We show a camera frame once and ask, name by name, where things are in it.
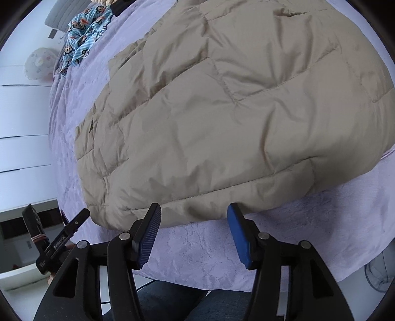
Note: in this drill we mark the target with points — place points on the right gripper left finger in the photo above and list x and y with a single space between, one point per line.
74 293

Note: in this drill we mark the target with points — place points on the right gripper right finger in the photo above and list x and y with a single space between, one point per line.
292 281

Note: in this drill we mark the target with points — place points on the beige puffer jacket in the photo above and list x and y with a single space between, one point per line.
254 102

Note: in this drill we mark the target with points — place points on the left hand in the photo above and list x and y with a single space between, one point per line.
69 248

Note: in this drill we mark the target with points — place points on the white wardrobe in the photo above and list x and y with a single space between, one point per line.
27 175

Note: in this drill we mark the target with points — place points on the blue jeans leg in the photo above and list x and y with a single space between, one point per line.
161 300

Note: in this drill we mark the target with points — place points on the blue monkey print garment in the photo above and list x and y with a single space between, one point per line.
84 30

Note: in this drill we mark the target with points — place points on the grey padded headboard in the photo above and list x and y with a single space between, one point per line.
63 11

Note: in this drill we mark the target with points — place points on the cream striped garment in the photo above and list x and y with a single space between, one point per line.
103 2

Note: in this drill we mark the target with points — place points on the black garment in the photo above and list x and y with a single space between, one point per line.
119 6

